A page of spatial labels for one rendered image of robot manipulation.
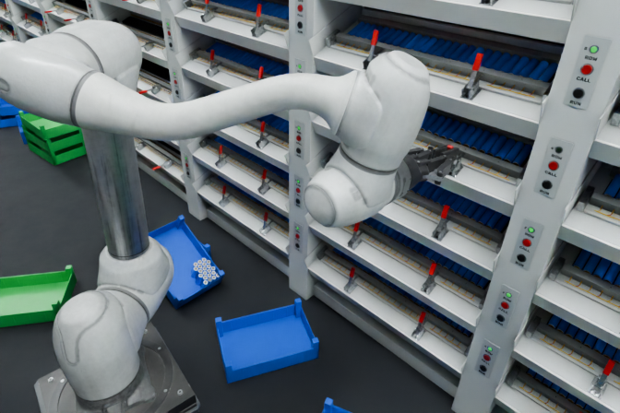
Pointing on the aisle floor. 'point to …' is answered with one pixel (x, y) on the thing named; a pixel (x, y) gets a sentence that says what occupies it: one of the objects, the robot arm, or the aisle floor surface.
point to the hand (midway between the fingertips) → (445, 155)
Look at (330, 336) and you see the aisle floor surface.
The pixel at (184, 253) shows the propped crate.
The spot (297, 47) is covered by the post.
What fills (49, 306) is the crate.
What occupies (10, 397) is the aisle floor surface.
